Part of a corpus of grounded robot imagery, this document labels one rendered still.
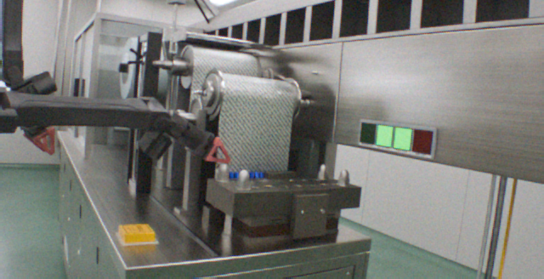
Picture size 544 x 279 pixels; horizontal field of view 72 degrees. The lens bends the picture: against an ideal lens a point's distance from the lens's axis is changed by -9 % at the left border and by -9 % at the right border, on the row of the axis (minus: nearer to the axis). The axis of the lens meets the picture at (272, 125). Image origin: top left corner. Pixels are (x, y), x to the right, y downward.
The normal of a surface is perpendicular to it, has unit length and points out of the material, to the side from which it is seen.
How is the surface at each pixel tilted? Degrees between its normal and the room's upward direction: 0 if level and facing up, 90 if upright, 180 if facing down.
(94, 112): 114
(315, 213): 90
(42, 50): 90
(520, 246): 90
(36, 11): 90
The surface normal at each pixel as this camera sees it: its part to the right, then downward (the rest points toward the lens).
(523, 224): -0.85, -0.05
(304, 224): 0.52, 0.09
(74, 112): 0.65, 0.51
